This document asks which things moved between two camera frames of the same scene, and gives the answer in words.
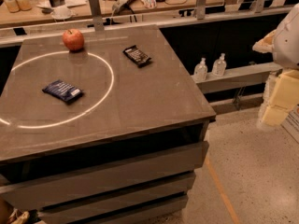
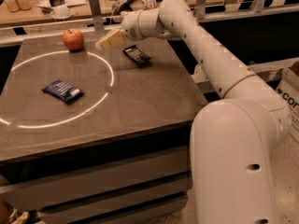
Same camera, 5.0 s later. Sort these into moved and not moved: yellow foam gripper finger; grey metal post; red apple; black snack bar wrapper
Moved: yellow foam gripper finger
Not moved: black snack bar wrapper; red apple; grey metal post
